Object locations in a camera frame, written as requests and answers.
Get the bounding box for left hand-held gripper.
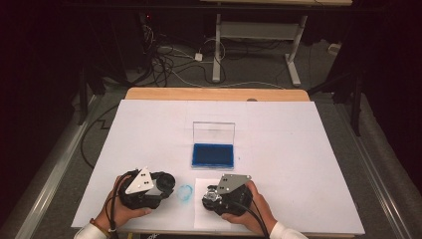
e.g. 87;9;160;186
117;165;177;211

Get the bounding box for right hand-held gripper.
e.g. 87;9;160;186
202;173;254;217

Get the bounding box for clear stamp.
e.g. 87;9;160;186
204;186;222;204

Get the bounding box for blue ink pad clear case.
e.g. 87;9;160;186
190;120;237;170

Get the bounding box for person's right hand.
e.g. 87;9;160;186
221;180;279;235

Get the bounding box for person's left hand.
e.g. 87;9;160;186
96;175;153;231

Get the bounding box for white paper sheet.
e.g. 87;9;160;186
193;177;233;231

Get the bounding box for black metal stand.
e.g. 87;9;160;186
77;64;92;126
308;64;363;137

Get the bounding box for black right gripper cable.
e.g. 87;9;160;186
232;200;271;239

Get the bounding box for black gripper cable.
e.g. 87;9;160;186
232;200;271;239
105;172;133;239

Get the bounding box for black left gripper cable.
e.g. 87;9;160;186
105;172;133;239

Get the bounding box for brown bracelet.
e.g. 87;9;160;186
89;217;112;238

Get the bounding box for black floor cable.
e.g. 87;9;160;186
80;104;119;169

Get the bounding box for grey metal rail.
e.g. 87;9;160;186
0;94;101;239
334;103;414;239

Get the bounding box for tangle of floor cables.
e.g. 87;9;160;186
140;13;228;89

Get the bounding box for white metal desk frame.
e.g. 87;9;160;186
200;0;352;88

